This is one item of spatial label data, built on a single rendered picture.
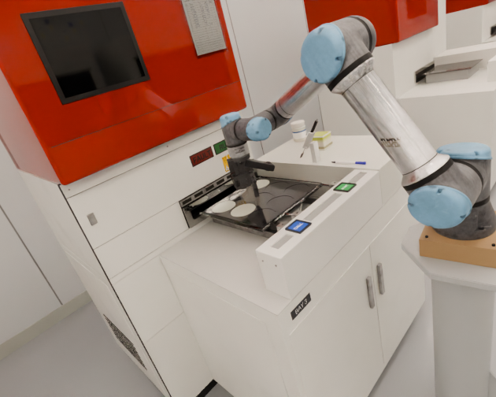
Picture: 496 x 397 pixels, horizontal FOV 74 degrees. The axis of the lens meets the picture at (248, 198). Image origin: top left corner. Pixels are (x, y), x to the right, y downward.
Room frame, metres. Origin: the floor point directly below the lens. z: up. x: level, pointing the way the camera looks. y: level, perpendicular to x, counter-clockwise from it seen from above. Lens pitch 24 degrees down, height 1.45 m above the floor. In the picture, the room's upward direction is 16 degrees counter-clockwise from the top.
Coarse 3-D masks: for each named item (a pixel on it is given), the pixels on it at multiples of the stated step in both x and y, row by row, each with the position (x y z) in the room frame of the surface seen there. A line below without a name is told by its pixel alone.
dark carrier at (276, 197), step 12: (276, 180) 1.36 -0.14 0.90; (288, 180) 1.32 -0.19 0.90; (240, 192) 1.35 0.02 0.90; (264, 192) 1.27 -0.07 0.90; (276, 192) 1.24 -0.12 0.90; (288, 192) 1.21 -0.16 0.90; (300, 192) 1.18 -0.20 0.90; (216, 204) 1.29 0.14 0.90; (240, 204) 1.22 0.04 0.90; (264, 204) 1.16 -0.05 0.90; (276, 204) 1.13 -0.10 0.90; (288, 204) 1.11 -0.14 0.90; (228, 216) 1.15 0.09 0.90; (252, 216) 1.09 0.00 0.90; (264, 216) 1.07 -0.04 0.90; (276, 216) 1.04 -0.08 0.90
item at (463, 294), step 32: (416, 224) 0.87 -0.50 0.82; (416, 256) 0.73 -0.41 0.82; (448, 288) 0.70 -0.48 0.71; (480, 288) 0.58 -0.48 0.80; (448, 320) 0.70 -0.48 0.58; (480, 320) 0.66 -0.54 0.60; (448, 352) 0.70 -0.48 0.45; (480, 352) 0.66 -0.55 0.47; (448, 384) 0.70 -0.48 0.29; (480, 384) 0.66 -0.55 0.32
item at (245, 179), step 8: (232, 160) 1.15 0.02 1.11; (240, 160) 1.13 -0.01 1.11; (232, 168) 1.16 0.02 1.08; (240, 168) 1.16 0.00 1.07; (248, 168) 1.16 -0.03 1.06; (232, 176) 1.14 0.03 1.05; (240, 176) 1.13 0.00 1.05; (248, 176) 1.13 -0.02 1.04; (240, 184) 1.13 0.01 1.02; (248, 184) 1.14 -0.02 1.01
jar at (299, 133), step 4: (300, 120) 1.68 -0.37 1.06; (292, 124) 1.64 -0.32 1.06; (296, 124) 1.62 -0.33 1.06; (300, 124) 1.62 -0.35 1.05; (304, 124) 1.63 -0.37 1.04; (292, 128) 1.65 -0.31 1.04; (296, 128) 1.63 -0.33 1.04; (300, 128) 1.62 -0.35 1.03; (304, 128) 1.63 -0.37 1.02; (292, 132) 1.65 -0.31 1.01; (296, 132) 1.63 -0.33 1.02; (300, 132) 1.62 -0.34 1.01; (304, 132) 1.62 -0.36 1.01; (296, 136) 1.63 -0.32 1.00; (300, 136) 1.62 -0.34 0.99; (304, 136) 1.62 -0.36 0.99; (296, 140) 1.63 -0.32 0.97; (300, 140) 1.62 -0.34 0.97; (304, 140) 1.62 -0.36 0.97
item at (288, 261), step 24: (336, 192) 0.97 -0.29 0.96; (360, 192) 0.95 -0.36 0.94; (312, 216) 0.87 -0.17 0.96; (336, 216) 0.86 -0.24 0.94; (360, 216) 0.94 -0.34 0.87; (288, 240) 0.77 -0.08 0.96; (312, 240) 0.78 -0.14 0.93; (336, 240) 0.85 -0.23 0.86; (264, 264) 0.75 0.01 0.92; (288, 264) 0.71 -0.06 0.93; (312, 264) 0.77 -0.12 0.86; (288, 288) 0.70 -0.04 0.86
